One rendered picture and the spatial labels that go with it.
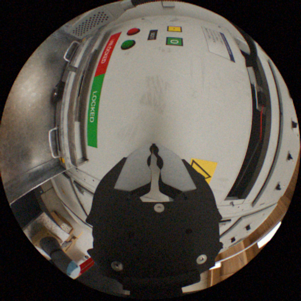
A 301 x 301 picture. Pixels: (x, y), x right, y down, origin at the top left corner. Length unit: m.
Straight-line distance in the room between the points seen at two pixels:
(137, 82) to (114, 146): 0.12
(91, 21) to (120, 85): 0.26
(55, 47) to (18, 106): 0.24
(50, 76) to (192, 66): 0.43
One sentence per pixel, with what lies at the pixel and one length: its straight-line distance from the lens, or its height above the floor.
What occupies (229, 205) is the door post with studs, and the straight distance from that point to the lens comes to 0.37.
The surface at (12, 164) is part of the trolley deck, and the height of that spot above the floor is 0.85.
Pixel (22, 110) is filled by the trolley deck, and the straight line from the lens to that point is 0.40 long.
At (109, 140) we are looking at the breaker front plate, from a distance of 0.18.
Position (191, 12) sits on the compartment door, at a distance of 0.50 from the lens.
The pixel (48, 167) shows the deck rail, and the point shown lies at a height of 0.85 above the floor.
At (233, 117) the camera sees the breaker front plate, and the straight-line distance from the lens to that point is 0.17.
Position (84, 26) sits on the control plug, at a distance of 0.37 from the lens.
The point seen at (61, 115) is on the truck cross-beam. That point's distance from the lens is 0.34.
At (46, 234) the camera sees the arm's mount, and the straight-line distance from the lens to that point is 0.69.
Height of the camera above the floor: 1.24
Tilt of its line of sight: 11 degrees down
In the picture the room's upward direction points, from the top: 100 degrees clockwise
